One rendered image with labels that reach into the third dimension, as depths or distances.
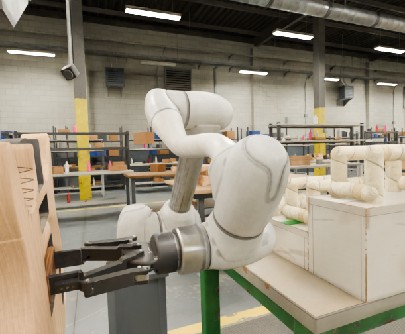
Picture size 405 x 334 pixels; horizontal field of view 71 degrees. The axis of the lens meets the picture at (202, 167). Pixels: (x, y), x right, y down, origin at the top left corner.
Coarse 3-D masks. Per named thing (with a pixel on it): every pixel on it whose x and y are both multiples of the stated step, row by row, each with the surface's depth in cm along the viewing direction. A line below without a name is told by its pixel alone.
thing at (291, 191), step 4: (288, 184) 75; (292, 184) 74; (288, 188) 75; (292, 188) 75; (296, 188) 75; (288, 192) 75; (292, 192) 75; (296, 192) 75; (288, 196) 75; (292, 196) 75; (296, 196) 75; (288, 200) 75; (292, 200) 75; (296, 200) 75; (288, 204) 75; (292, 204) 75; (296, 204) 75
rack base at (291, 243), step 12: (276, 216) 79; (276, 228) 75; (288, 228) 70; (300, 228) 66; (276, 240) 75; (288, 240) 70; (300, 240) 66; (276, 252) 75; (288, 252) 70; (300, 252) 66; (300, 264) 66
